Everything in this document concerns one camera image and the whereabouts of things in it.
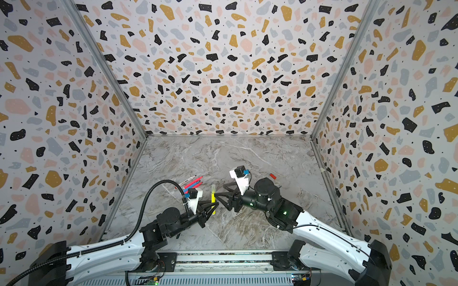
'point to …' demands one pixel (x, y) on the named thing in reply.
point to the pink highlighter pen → (194, 187)
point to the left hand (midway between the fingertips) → (217, 202)
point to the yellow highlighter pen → (213, 199)
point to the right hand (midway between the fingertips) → (217, 190)
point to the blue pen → (186, 195)
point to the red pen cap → (273, 176)
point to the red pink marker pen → (194, 182)
